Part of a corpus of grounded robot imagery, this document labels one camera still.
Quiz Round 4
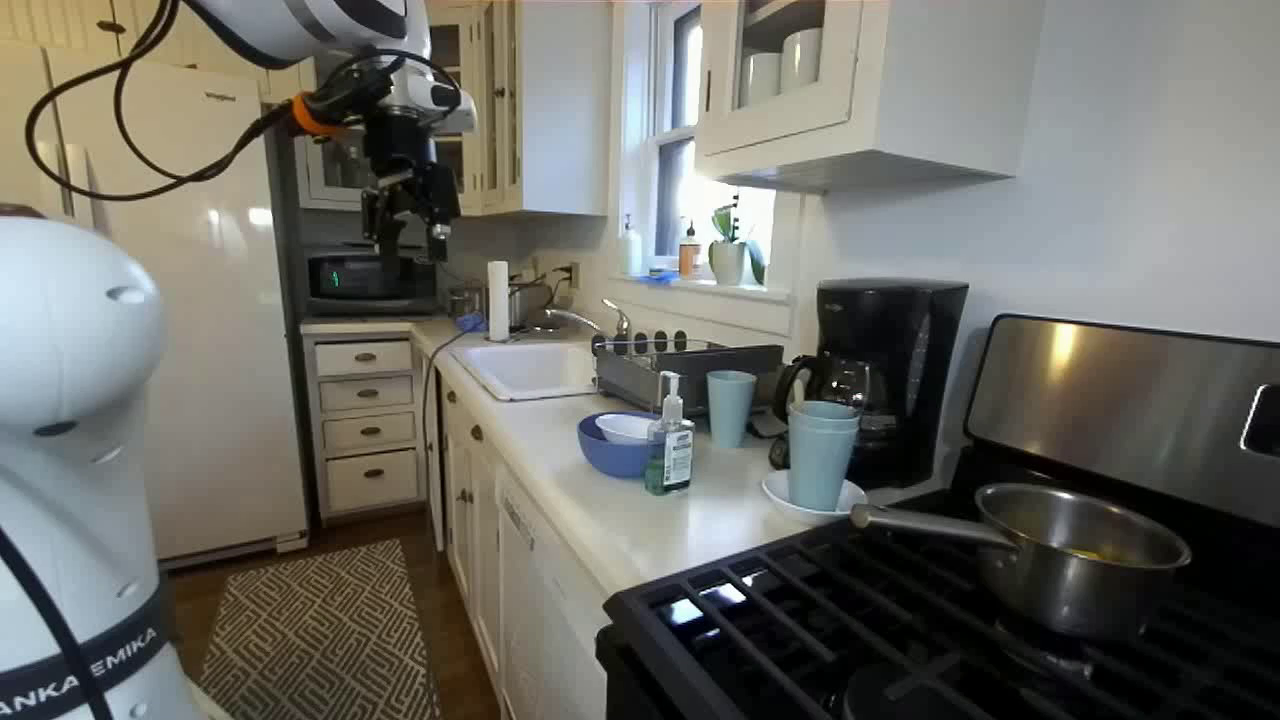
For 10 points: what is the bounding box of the chrome faucet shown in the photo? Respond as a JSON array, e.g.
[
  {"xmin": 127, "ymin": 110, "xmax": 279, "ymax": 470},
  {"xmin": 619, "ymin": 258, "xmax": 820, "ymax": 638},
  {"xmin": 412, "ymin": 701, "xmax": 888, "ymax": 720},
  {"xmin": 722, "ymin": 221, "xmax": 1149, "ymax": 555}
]
[{"xmin": 537, "ymin": 298, "xmax": 640, "ymax": 343}]

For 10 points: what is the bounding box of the black coffee maker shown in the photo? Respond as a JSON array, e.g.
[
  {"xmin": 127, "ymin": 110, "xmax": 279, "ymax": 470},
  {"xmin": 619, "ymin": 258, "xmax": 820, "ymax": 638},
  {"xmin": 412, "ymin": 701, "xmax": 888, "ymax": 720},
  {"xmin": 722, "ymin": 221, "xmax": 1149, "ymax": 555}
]
[{"xmin": 766, "ymin": 277, "xmax": 971, "ymax": 498}]

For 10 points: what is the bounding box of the teal plastic cup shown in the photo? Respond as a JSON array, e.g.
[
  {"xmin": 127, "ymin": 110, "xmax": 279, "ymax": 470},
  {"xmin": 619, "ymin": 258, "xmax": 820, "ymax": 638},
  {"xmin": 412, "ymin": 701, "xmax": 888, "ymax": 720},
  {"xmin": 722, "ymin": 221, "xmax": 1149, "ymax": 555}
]
[
  {"xmin": 704, "ymin": 369, "xmax": 758, "ymax": 451},
  {"xmin": 783, "ymin": 398, "xmax": 869, "ymax": 427},
  {"xmin": 783, "ymin": 414, "xmax": 863, "ymax": 516}
]

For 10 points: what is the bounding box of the white base cabinet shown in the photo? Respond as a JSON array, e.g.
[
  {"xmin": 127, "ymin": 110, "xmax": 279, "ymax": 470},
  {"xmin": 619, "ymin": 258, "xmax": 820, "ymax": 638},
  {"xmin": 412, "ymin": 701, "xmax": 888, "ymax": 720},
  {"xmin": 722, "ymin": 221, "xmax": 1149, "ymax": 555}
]
[{"xmin": 434, "ymin": 366, "xmax": 502, "ymax": 677}]

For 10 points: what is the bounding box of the kitchen window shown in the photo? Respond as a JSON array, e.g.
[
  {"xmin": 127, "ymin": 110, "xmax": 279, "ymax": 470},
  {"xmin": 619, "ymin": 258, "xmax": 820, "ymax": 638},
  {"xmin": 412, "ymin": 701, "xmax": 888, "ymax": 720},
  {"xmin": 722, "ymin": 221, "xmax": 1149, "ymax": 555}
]
[{"xmin": 648, "ymin": 0, "xmax": 783, "ymax": 291}]

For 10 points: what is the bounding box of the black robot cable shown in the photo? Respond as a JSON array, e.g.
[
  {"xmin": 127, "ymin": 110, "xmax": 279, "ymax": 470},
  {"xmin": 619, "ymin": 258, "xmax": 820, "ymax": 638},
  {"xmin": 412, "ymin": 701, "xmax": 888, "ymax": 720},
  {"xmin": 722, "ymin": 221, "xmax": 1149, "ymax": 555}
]
[{"xmin": 21, "ymin": 0, "xmax": 310, "ymax": 209}]

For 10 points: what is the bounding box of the white refrigerator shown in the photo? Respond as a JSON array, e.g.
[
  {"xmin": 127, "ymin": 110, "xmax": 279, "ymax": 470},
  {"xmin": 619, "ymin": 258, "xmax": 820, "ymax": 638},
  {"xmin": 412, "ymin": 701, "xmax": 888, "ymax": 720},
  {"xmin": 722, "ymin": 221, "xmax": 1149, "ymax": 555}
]
[{"xmin": 0, "ymin": 38, "xmax": 315, "ymax": 571}]

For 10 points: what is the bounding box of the white dishwasher door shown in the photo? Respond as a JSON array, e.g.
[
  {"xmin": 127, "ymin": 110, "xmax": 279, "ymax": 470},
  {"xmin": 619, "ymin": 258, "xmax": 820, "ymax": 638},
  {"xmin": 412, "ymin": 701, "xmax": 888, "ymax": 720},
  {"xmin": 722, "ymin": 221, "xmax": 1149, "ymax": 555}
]
[{"xmin": 491, "ymin": 451, "xmax": 615, "ymax": 720}]

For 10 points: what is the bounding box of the grey patterned rug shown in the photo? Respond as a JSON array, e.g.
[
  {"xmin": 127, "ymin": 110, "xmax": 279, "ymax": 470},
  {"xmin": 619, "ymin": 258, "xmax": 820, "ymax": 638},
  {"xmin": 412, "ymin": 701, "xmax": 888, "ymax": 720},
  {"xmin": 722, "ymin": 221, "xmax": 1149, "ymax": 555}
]
[{"xmin": 194, "ymin": 537, "xmax": 449, "ymax": 720}]

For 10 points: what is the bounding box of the black microwave oven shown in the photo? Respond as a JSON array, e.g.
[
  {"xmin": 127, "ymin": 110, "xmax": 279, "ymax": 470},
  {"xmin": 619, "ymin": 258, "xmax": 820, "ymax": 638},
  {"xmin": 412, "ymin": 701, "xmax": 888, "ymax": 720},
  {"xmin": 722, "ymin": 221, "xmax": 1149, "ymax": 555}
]
[{"xmin": 299, "ymin": 246, "xmax": 445, "ymax": 321}]

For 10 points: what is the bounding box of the white mug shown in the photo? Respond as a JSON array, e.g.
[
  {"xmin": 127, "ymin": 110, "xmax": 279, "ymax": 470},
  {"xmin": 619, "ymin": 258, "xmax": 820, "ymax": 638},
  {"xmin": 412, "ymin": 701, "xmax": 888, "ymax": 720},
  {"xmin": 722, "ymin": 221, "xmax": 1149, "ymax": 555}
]
[
  {"xmin": 781, "ymin": 26, "xmax": 827, "ymax": 95},
  {"xmin": 739, "ymin": 47, "xmax": 787, "ymax": 110}
]

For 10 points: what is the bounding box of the small white plate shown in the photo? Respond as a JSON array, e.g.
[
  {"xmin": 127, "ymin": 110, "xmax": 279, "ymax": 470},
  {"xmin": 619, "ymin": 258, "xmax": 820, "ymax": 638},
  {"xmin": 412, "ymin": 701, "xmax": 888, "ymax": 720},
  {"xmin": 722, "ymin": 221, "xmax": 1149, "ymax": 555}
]
[{"xmin": 758, "ymin": 470, "xmax": 872, "ymax": 526}]

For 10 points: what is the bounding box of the steel saucepan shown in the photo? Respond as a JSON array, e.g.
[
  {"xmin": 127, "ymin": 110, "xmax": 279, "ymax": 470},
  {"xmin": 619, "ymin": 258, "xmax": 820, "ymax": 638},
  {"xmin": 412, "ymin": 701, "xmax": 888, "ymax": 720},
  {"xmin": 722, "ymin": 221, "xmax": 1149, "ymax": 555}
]
[{"xmin": 848, "ymin": 481, "xmax": 1197, "ymax": 646}]

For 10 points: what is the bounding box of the white wall cabinet with mugs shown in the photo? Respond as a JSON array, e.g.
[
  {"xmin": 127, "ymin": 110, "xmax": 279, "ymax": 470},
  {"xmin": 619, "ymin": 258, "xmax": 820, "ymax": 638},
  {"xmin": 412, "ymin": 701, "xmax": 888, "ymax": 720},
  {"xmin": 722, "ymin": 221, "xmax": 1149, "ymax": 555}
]
[{"xmin": 692, "ymin": 0, "xmax": 1050, "ymax": 198}]

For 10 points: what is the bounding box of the white cabinet with dark knob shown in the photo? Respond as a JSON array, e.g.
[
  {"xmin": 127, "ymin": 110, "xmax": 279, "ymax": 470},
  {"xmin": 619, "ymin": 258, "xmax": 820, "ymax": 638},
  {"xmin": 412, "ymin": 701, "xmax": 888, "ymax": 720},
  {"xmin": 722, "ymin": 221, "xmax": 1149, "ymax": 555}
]
[{"xmin": 0, "ymin": 0, "xmax": 310, "ymax": 73}]

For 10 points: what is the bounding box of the black dish rack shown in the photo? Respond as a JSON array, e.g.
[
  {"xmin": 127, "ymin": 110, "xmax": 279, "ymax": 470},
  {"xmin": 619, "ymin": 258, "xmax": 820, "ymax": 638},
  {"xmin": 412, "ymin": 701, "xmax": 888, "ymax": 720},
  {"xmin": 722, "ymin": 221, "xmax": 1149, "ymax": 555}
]
[{"xmin": 587, "ymin": 326, "xmax": 792, "ymax": 420}]

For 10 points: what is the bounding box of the small white bowl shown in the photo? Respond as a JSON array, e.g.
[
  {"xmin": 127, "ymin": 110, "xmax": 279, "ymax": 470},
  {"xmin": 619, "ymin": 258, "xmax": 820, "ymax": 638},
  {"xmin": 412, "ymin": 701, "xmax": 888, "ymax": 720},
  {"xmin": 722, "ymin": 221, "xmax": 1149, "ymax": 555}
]
[{"xmin": 592, "ymin": 414, "xmax": 659, "ymax": 449}]

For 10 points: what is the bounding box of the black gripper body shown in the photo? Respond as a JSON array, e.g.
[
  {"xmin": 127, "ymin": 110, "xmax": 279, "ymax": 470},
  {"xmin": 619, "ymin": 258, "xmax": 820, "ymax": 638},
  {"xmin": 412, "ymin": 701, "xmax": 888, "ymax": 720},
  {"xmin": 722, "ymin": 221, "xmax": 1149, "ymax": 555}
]
[{"xmin": 356, "ymin": 113, "xmax": 464, "ymax": 234}]

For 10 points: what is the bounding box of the blue bowl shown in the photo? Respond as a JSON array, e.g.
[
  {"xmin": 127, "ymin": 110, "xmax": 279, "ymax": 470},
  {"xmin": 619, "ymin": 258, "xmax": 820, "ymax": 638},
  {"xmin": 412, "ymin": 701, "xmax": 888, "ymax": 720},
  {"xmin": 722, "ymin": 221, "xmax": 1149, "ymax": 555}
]
[{"xmin": 577, "ymin": 409, "xmax": 668, "ymax": 485}]

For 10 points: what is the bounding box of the white bottle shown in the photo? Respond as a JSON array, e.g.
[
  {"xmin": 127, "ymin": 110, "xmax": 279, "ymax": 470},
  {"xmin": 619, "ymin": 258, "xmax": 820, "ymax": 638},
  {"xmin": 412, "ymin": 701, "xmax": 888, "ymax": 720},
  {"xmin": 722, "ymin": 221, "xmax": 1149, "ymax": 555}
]
[{"xmin": 615, "ymin": 212, "xmax": 648, "ymax": 284}]

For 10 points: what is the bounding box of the black gas stove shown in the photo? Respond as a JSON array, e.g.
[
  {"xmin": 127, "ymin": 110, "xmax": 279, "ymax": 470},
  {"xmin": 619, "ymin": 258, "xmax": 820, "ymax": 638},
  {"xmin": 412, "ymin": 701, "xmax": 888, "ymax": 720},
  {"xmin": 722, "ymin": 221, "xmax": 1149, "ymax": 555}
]
[{"xmin": 592, "ymin": 311, "xmax": 1280, "ymax": 720}]

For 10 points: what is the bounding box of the white glass door cabinet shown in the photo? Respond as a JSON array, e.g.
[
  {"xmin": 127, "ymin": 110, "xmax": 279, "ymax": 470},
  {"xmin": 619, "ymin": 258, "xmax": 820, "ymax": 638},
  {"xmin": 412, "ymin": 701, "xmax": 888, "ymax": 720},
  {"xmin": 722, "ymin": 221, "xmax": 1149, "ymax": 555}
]
[{"xmin": 293, "ymin": 0, "xmax": 615, "ymax": 224}]

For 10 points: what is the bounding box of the dark metal pot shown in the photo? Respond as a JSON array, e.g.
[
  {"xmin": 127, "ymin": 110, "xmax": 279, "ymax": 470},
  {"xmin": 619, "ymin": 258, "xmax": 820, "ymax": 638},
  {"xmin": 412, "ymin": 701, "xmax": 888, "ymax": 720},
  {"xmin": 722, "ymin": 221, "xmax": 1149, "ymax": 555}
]
[{"xmin": 508, "ymin": 267, "xmax": 577, "ymax": 333}]

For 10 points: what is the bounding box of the white pot with plant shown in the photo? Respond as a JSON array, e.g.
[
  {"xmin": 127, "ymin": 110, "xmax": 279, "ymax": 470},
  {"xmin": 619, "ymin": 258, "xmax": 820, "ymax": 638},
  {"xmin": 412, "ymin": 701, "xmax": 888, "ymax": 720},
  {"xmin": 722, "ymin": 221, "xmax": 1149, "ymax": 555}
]
[{"xmin": 704, "ymin": 193, "xmax": 772, "ymax": 291}]

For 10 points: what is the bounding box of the white paper towel roll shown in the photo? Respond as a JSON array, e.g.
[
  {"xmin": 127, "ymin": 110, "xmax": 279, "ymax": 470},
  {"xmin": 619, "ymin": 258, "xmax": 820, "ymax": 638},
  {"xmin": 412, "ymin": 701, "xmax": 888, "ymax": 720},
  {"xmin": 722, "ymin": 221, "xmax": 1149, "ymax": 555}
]
[{"xmin": 482, "ymin": 258, "xmax": 516, "ymax": 348}]

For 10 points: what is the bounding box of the green soap pump bottle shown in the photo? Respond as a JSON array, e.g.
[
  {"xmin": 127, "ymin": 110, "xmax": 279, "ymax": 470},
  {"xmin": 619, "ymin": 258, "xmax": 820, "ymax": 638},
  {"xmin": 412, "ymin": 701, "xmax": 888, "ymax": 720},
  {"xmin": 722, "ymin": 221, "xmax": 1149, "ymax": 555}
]
[{"xmin": 642, "ymin": 369, "xmax": 698, "ymax": 502}]

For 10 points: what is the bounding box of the white kitchen sink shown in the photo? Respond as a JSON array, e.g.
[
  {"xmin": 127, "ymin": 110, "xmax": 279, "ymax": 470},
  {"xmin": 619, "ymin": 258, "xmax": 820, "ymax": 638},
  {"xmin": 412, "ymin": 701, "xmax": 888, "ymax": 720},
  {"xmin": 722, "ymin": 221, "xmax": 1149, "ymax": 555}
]
[{"xmin": 449, "ymin": 335, "xmax": 605, "ymax": 409}]

